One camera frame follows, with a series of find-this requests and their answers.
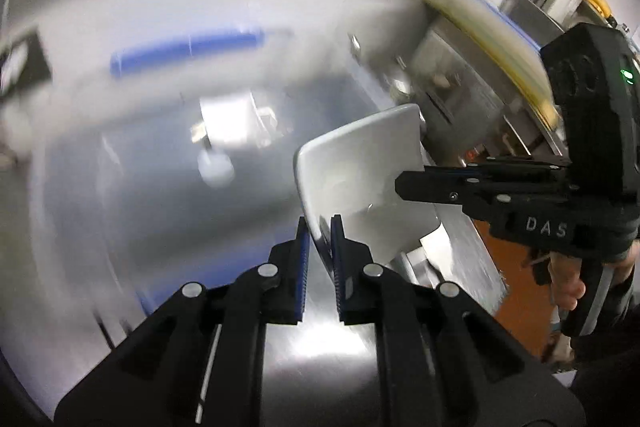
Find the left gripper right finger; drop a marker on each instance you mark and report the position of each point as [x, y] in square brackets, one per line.
[368, 293]

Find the clear plastic bin blue handles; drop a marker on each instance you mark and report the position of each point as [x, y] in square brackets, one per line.
[119, 216]

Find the yellow cutting board stack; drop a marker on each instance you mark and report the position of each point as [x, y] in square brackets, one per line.
[508, 46]

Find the white ceramic soup spoon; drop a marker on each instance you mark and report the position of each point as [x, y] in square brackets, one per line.
[351, 172]

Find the stainless kitchen equipment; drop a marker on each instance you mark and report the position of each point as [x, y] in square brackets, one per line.
[469, 107]

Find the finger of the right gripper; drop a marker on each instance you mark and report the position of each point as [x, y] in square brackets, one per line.
[502, 175]

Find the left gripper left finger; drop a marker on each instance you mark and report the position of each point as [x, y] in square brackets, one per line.
[226, 335]

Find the person's right hand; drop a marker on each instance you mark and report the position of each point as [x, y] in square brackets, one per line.
[567, 288]

